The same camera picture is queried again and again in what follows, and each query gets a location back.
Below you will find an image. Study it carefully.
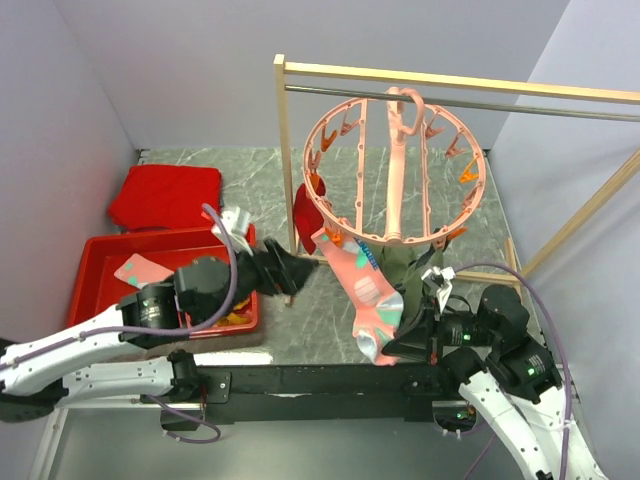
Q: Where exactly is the red plastic bin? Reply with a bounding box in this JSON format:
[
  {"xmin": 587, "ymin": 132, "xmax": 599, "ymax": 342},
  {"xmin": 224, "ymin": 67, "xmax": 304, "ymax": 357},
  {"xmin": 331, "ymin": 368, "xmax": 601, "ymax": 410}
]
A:
[{"xmin": 65, "ymin": 227, "xmax": 228, "ymax": 328}]

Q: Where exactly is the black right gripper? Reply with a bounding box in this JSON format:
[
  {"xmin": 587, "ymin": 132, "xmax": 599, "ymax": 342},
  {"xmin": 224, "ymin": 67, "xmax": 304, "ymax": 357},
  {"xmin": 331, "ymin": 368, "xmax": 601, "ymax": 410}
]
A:
[{"xmin": 381, "ymin": 292, "xmax": 498, "ymax": 361}]

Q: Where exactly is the folded red cloth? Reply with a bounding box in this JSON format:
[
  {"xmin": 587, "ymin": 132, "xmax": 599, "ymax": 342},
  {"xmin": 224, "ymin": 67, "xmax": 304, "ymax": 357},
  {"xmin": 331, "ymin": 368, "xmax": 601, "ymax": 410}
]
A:
[{"xmin": 107, "ymin": 164, "xmax": 223, "ymax": 232}]

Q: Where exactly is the olive green sock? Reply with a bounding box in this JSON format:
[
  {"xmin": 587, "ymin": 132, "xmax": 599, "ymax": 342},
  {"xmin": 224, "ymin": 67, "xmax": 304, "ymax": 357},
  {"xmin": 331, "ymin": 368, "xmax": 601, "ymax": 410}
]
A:
[{"xmin": 371, "ymin": 236, "xmax": 451, "ymax": 323}]

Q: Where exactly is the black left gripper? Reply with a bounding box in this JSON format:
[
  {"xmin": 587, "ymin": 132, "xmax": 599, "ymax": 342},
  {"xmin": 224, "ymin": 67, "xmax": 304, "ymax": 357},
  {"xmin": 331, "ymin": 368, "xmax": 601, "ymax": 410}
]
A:
[{"xmin": 199, "ymin": 233, "xmax": 319, "ymax": 328}]

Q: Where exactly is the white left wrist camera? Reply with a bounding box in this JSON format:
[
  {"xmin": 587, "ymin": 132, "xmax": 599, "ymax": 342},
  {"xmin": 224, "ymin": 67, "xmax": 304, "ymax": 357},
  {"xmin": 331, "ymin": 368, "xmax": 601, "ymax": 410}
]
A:
[{"xmin": 219, "ymin": 206, "xmax": 252, "ymax": 255}]

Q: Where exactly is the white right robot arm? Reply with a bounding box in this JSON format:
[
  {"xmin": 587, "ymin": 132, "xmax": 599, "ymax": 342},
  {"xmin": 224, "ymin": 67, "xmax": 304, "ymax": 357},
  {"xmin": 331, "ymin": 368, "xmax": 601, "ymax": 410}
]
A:
[{"xmin": 382, "ymin": 284, "xmax": 605, "ymax": 479}]

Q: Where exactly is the dark red sock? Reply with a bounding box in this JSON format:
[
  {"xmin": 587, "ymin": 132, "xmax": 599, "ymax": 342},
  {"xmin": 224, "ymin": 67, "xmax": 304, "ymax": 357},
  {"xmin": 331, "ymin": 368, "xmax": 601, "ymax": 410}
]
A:
[{"xmin": 293, "ymin": 184, "xmax": 324, "ymax": 255}]

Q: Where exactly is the mustard yellow sock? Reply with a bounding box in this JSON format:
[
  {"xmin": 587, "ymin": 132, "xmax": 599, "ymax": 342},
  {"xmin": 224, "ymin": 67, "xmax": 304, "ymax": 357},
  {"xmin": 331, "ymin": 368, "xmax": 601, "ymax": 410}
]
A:
[{"xmin": 215, "ymin": 298, "xmax": 251, "ymax": 327}]

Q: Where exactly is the wooden clothes rack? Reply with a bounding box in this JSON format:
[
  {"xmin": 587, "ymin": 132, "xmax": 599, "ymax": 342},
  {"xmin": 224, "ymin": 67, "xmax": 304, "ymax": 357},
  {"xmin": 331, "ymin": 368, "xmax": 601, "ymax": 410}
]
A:
[{"xmin": 273, "ymin": 54, "xmax": 639, "ymax": 279}]

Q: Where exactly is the pink round clip hanger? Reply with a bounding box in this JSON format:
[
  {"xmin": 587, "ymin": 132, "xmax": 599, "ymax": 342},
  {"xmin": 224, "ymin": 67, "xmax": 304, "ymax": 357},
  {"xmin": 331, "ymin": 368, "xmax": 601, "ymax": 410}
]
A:
[{"xmin": 298, "ymin": 87, "xmax": 487, "ymax": 248}]

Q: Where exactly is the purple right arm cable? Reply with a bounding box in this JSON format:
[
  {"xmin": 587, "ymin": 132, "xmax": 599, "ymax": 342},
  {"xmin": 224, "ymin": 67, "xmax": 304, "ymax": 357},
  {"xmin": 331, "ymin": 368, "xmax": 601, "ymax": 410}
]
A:
[{"xmin": 449, "ymin": 263, "xmax": 574, "ymax": 480}]

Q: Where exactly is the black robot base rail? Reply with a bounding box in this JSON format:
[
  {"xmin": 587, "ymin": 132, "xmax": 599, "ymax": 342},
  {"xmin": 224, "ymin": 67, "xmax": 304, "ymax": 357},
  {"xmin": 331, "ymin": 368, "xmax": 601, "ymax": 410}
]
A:
[{"xmin": 161, "ymin": 363, "xmax": 462, "ymax": 425}]

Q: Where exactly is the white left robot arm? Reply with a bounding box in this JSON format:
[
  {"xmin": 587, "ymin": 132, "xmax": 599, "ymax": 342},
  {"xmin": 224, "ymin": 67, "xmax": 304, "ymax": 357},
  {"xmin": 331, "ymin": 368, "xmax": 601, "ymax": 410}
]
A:
[{"xmin": 1, "ymin": 239, "xmax": 318, "ymax": 423}]

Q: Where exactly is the pink patterned sock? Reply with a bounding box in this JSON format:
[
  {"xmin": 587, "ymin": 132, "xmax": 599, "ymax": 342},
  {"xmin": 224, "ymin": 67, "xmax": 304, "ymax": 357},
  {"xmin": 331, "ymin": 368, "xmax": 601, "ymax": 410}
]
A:
[
  {"xmin": 312, "ymin": 229, "xmax": 404, "ymax": 366},
  {"xmin": 113, "ymin": 253, "xmax": 174, "ymax": 290}
]

